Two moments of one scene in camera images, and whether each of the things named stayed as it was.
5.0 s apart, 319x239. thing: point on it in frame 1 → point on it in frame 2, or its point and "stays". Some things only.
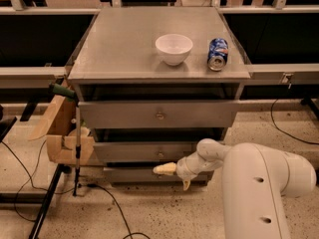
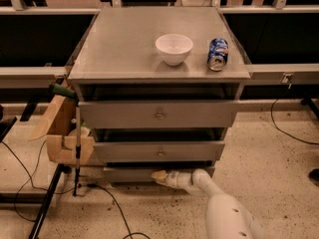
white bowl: [173, 49] stays
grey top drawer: [159, 114] stays
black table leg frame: [36, 198] stays
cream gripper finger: [186, 183] → [162, 182]
